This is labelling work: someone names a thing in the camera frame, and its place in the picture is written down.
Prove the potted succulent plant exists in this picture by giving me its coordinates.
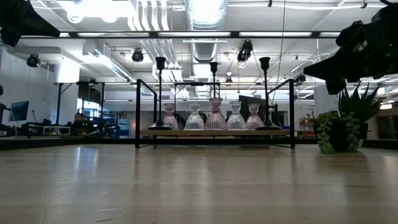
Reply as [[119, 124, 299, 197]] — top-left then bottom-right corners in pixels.
[[312, 81, 386, 156]]

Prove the dark computer monitor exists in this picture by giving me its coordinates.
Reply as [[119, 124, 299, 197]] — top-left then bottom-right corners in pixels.
[[9, 100, 30, 122]]

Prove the black background station frame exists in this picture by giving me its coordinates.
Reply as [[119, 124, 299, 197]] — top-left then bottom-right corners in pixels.
[[173, 81, 221, 105], [54, 81, 105, 125]]

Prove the person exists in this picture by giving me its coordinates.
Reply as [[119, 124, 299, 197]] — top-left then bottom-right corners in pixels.
[[71, 113, 91, 134]]

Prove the silver ventilation duct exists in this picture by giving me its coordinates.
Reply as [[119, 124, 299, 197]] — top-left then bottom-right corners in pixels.
[[185, 0, 228, 63]]

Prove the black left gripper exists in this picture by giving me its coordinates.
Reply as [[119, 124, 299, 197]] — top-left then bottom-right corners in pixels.
[[0, 0, 61, 47]]

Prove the clear glass candle holder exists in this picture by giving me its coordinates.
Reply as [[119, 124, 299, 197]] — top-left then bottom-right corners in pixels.
[[226, 100, 247, 131], [183, 101, 206, 131]]

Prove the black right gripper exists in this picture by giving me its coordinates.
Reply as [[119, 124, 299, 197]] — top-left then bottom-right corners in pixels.
[[303, 2, 398, 96]]

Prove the wooden shelf with black frame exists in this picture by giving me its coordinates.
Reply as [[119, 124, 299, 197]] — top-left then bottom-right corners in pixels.
[[135, 78, 296, 149]]

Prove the black aluminium rig frame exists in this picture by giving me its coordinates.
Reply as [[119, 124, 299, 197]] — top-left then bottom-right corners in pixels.
[[0, 30, 398, 150]]

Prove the pink glass candle holder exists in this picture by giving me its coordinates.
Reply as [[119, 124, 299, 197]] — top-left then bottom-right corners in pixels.
[[204, 97, 229, 131], [162, 103, 180, 131], [245, 103, 266, 131]]

